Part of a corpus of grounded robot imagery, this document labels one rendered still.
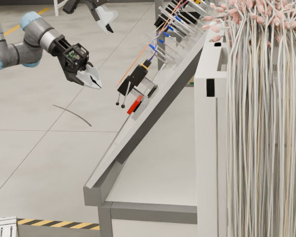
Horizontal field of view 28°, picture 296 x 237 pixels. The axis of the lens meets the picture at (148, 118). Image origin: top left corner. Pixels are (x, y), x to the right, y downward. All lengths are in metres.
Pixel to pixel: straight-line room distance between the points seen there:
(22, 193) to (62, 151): 0.61
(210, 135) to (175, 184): 1.07
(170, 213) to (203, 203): 0.87
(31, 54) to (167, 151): 0.59
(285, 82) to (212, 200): 0.21
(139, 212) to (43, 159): 2.37
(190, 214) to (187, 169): 0.28
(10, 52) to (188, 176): 0.72
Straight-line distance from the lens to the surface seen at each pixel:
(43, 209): 3.47
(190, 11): 2.86
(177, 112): 2.47
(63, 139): 4.36
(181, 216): 1.75
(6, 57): 2.02
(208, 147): 0.84
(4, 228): 2.90
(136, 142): 1.82
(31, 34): 2.02
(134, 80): 1.89
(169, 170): 1.98
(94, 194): 1.78
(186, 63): 1.56
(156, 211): 1.75
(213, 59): 0.88
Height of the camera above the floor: 1.68
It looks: 21 degrees down
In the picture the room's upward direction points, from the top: 3 degrees counter-clockwise
